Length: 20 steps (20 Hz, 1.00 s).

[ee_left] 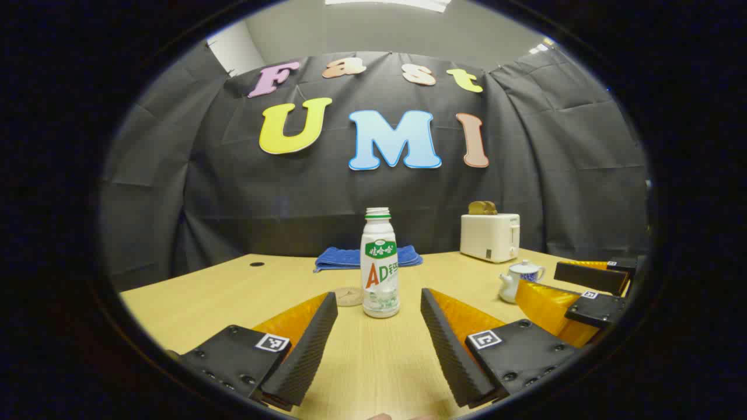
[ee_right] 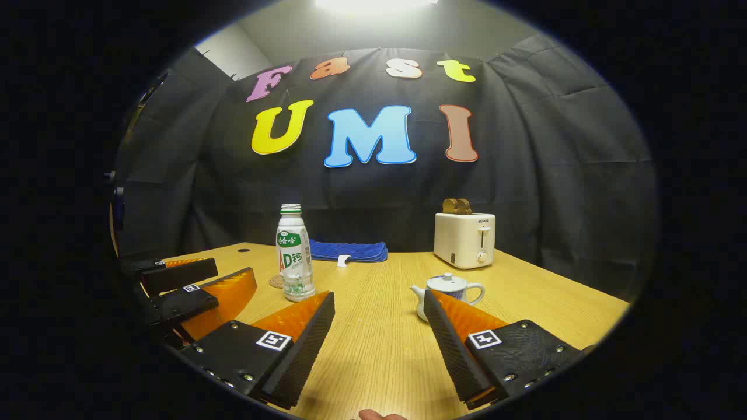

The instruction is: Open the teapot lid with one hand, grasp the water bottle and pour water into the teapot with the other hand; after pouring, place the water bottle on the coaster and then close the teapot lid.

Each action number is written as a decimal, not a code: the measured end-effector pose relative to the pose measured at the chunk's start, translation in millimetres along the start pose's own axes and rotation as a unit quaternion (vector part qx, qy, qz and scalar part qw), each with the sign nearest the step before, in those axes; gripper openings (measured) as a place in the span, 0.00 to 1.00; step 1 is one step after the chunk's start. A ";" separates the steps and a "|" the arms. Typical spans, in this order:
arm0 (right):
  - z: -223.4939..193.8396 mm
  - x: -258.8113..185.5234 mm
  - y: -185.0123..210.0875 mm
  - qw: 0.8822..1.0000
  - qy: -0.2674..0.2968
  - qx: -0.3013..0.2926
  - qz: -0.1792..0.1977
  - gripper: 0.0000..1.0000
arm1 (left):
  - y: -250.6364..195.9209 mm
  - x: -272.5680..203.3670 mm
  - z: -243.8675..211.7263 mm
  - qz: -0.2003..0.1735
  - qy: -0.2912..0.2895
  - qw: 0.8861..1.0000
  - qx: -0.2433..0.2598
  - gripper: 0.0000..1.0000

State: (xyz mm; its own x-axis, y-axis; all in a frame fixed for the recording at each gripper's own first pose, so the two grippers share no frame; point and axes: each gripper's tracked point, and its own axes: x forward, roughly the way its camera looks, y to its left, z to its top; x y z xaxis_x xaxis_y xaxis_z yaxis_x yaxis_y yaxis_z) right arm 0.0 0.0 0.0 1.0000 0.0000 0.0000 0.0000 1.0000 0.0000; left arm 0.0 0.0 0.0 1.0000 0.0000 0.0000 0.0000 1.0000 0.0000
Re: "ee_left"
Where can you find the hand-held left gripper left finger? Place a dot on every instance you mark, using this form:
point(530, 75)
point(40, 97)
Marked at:
point(309, 350)

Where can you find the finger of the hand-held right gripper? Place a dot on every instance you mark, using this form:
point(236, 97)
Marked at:
point(595, 309)
point(589, 279)

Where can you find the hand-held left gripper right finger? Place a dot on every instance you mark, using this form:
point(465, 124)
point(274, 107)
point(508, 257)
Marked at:
point(446, 350)

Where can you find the white teacup lid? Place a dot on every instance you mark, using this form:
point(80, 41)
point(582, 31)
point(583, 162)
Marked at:
point(525, 268)

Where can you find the round brown coaster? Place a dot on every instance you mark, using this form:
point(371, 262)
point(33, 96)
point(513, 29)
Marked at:
point(348, 296)

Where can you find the white blue-patterned teacup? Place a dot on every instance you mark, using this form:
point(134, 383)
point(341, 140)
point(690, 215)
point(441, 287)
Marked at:
point(508, 289)

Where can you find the white green-label water bottle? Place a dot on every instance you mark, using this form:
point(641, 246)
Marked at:
point(379, 274)

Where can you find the blue folded towel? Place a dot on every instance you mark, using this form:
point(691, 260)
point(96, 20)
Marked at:
point(344, 258)

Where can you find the white toaster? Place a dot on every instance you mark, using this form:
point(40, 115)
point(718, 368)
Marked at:
point(487, 236)

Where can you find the brown bread slice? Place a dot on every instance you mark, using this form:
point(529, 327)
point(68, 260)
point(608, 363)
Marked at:
point(475, 208)
point(490, 208)

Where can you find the black backdrop cloth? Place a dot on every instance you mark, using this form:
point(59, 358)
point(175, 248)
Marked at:
point(233, 204)

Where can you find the ceiling light panel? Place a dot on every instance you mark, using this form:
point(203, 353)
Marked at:
point(397, 3)

